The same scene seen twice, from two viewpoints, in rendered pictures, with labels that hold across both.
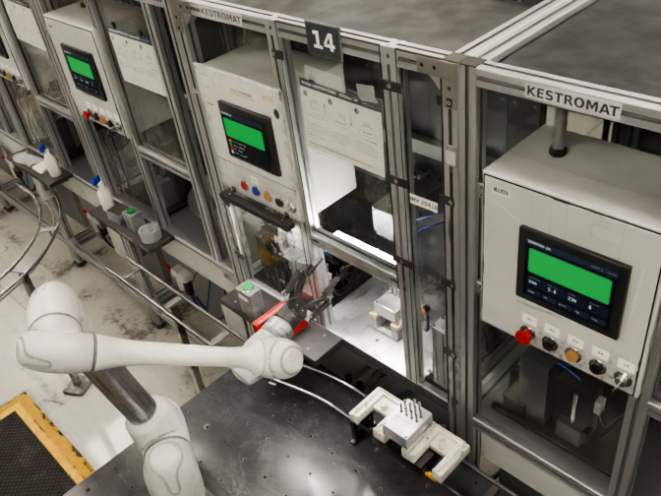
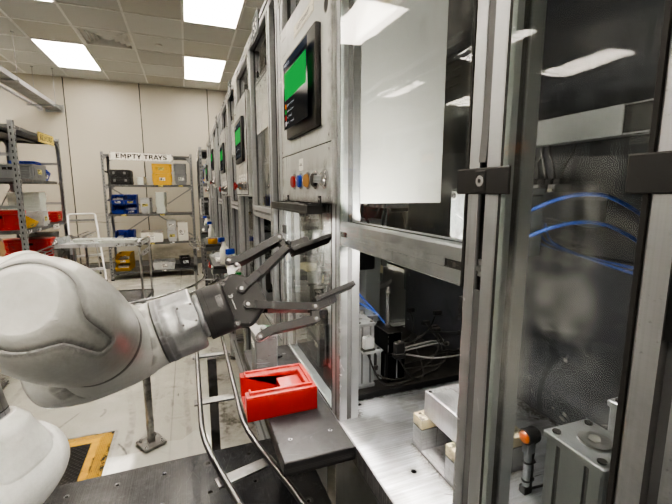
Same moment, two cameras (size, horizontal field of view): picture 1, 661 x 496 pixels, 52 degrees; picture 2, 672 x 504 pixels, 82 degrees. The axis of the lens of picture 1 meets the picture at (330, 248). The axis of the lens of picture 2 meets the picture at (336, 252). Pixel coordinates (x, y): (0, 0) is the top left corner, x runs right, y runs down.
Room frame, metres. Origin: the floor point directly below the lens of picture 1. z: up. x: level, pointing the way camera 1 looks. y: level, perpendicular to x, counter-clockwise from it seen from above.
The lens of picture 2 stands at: (1.09, -0.19, 1.39)
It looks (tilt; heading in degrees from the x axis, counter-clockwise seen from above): 9 degrees down; 19
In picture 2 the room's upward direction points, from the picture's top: straight up
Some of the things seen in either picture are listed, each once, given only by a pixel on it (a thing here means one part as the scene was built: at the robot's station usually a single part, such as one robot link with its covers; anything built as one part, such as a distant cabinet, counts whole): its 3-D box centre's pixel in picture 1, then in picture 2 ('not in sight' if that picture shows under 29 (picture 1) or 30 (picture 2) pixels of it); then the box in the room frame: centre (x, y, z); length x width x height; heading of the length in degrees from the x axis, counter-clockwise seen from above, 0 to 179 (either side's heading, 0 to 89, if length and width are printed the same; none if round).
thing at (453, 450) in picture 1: (407, 436); not in sight; (1.34, -0.15, 0.84); 0.36 x 0.14 x 0.10; 40
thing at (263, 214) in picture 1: (256, 207); (294, 203); (1.96, 0.23, 1.37); 0.36 x 0.04 x 0.04; 40
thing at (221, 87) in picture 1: (273, 128); (346, 108); (2.05, 0.12, 1.60); 0.42 x 0.29 x 0.46; 40
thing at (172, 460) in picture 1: (172, 474); not in sight; (1.33, 0.59, 0.85); 0.18 x 0.16 x 0.22; 16
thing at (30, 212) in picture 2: not in sight; (22, 230); (3.77, 4.17, 1.00); 1.39 x 0.51 x 2.00; 40
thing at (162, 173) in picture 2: not in sight; (153, 215); (6.18, 4.82, 1.00); 1.30 x 0.51 x 2.00; 130
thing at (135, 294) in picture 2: not in sight; (108, 278); (4.15, 3.50, 0.47); 0.84 x 0.53 x 0.94; 124
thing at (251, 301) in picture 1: (252, 297); (267, 350); (1.96, 0.32, 0.97); 0.08 x 0.08 x 0.12; 40
